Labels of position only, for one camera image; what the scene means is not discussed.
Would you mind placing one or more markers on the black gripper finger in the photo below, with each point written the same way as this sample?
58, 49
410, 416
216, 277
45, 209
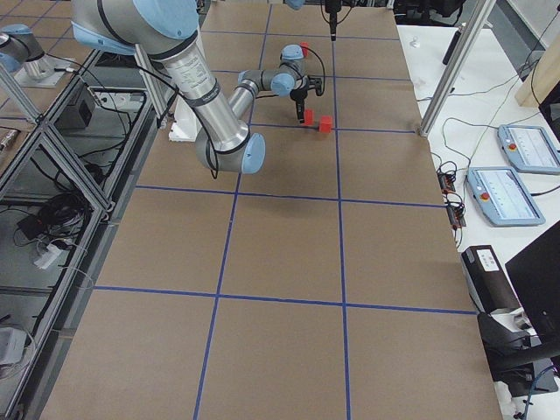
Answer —
300, 111
333, 23

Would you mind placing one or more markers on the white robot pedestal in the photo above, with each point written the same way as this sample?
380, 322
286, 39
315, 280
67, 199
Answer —
185, 127

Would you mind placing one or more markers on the small circuit board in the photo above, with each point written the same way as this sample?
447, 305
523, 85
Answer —
446, 182

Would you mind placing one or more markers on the black cardboard box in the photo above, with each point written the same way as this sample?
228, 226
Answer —
487, 282

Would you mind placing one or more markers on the blue teach pendant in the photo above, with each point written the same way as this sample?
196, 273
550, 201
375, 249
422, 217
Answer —
529, 149
503, 198

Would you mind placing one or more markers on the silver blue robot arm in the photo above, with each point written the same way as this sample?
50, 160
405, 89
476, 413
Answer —
168, 32
298, 4

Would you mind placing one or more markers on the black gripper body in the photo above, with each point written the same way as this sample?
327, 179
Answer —
297, 95
331, 17

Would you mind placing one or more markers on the near blue teach pendant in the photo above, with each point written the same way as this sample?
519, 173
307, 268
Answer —
503, 198

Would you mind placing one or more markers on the aluminium frame post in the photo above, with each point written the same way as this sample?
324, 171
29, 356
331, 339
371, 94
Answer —
458, 58

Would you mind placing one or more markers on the far blue teach pendant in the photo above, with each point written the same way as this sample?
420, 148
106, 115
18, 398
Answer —
529, 149

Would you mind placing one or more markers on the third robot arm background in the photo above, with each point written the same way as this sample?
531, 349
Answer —
24, 57

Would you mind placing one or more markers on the black monitor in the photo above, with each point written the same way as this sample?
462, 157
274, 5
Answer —
534, 274

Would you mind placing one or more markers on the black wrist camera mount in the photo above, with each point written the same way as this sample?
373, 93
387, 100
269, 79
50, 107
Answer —
315, 84

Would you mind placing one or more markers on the red block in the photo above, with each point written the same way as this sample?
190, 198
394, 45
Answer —
308, 117
325, 124
305, 48

